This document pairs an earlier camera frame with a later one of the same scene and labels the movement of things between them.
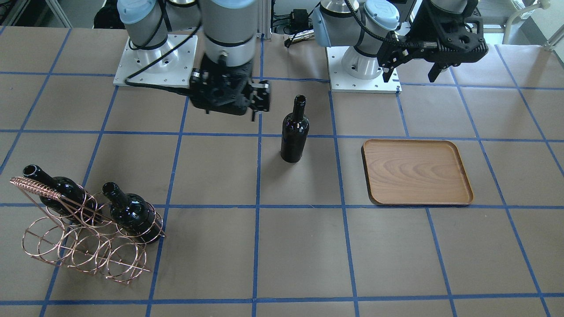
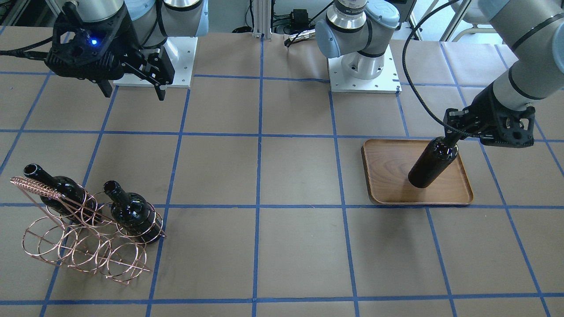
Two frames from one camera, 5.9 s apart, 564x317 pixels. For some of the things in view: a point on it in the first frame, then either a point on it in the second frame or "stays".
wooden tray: (415, 172) stays
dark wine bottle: (74, 200) stays
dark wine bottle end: (134, 213) stays
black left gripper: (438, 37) → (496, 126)
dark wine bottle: (295, 130) → (439, 154)
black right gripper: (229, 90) → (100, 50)
